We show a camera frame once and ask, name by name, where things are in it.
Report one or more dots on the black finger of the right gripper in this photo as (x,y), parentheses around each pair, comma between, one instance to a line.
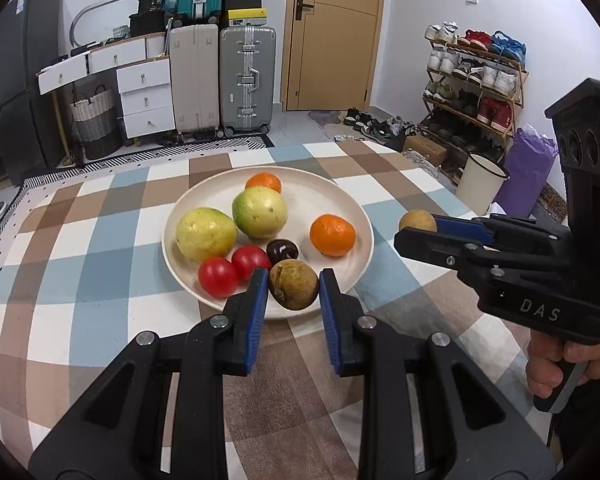
(448,251)

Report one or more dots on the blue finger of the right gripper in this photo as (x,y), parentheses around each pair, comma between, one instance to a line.
(473,230)

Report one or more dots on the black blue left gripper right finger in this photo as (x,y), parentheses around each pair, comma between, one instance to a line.
(429,412)

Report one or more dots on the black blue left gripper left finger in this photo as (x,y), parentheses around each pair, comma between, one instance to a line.
(156,411)

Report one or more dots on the brown longan fruit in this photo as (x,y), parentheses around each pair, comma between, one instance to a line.
(293,284)
(418,219)

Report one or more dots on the orange tangerine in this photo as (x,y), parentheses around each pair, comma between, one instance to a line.
(266,180)
(332,236)

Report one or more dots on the red tomato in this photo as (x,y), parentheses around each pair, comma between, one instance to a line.
(247,258)
(218,277)

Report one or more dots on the dark purple plum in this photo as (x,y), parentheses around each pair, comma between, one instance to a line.
(281,249)

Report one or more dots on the green yellow guava fruit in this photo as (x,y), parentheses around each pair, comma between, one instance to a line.
(260,212)

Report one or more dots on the person's right hand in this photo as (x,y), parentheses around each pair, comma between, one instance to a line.
(544,354)

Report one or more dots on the white trash bin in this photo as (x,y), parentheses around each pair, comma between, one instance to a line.
(480,182)

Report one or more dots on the cardboard box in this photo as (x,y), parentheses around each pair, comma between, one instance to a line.
(433,152)

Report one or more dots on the purple bag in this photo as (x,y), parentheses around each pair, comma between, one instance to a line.
(528,163)

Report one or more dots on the wooden shoe rack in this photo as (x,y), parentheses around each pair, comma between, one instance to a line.
(473,98)

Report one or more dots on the cream round plate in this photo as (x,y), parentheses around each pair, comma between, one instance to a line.
(307,196)

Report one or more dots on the wooden door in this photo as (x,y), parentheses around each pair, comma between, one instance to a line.
(330,51)

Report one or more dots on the silver grey suitcase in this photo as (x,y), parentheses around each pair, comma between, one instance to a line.
(247,70)

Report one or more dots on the yellow black box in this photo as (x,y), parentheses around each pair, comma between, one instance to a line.
(247,17)

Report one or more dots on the woven laundry basket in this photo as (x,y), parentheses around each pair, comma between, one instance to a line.
(96,122)

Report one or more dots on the beige suitcase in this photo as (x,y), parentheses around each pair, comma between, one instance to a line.
(194,61)

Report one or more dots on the white drawer desk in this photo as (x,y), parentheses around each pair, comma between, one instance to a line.
(140,73)

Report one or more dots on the black refrigerator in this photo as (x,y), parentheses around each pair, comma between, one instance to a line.
(29,138)

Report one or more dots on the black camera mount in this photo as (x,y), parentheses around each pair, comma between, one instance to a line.
(576,123)

